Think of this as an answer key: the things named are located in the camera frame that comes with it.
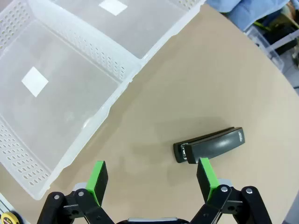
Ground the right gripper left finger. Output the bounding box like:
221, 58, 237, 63
37, 161, 115, 224

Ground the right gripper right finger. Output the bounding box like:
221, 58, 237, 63
189, 158, 273, 224

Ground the black stapler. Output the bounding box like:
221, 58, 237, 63
173, 126, 245, 164

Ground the yellow tape measure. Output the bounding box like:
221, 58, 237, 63
0, 211, 23, 224

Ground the white perforated plastic basket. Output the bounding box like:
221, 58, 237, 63
30, 0, 207, 60
0, 0, 143, 201

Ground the clear plastic storage box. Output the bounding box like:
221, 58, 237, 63
245, 23, 285, 70

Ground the person in blue shirt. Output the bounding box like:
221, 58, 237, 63
206, 0, 290, 32

